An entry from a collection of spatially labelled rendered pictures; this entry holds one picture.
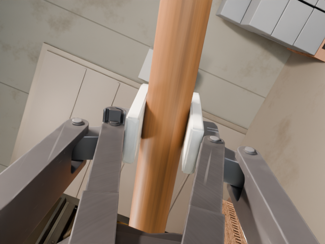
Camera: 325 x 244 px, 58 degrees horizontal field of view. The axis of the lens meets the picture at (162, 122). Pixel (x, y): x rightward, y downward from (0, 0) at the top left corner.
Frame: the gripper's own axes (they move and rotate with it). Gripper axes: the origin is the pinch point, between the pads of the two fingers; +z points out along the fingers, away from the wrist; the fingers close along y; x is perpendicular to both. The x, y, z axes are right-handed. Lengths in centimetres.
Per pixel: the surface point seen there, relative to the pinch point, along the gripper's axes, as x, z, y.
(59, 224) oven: -139, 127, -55
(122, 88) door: -110, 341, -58
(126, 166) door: -220, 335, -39
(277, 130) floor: -106, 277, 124
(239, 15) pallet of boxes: 1, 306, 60
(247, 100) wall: -100, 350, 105
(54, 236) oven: -139, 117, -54
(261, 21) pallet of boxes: 0, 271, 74
